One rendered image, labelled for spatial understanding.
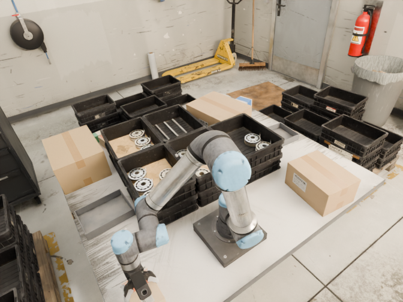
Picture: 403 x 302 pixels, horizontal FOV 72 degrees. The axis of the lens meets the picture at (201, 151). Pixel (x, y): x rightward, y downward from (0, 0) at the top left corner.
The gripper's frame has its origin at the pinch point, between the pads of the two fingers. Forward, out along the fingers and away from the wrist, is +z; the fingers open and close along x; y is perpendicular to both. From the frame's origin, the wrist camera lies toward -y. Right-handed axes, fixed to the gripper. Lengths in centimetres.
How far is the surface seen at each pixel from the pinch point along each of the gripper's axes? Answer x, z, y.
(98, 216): 2, 5, 57
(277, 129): -137, 5, 55
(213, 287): -25.9, 5.3, -13.0
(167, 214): -27.2, -2.5, 28.5
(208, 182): -53, -12, 26
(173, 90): -131, 24, 209
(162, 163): -42, -8, 60
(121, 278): 5.0, 5.2, 15.2
